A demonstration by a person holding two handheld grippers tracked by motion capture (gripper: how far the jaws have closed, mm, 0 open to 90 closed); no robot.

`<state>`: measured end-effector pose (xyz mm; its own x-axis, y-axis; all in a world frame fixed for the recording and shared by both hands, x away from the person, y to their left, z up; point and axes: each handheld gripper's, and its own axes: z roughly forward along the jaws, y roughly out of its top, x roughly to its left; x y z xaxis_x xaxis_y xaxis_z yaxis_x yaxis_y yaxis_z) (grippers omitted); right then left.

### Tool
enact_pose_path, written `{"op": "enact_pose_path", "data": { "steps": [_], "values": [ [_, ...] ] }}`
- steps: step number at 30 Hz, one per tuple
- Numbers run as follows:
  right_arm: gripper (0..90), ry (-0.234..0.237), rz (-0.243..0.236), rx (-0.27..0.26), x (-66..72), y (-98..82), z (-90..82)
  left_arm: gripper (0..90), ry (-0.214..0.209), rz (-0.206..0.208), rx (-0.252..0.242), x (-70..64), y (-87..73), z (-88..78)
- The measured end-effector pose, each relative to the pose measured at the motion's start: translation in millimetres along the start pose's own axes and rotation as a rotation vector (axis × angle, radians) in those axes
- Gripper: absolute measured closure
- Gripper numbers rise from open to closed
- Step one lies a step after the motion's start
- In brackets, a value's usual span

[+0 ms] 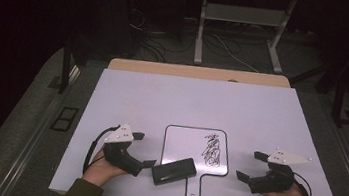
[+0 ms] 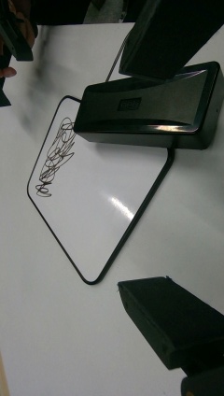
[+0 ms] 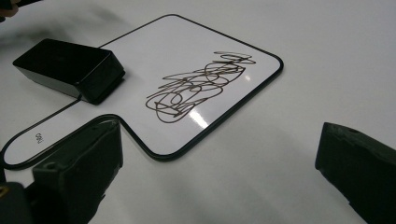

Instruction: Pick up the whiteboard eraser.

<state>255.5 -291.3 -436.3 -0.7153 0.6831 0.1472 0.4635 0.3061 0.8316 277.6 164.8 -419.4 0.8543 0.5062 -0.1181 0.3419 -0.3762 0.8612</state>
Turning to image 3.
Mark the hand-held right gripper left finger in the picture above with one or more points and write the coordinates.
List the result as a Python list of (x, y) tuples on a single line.
[(74, 168)]

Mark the black whiteboard eraser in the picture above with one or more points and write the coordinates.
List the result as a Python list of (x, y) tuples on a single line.
[(62, 62)]

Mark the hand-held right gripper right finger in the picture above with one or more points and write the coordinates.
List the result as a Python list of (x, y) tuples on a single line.
[(361, 168)]

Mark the white paddle whiteboard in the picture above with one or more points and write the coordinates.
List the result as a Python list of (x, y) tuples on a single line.
[(186, 40)]

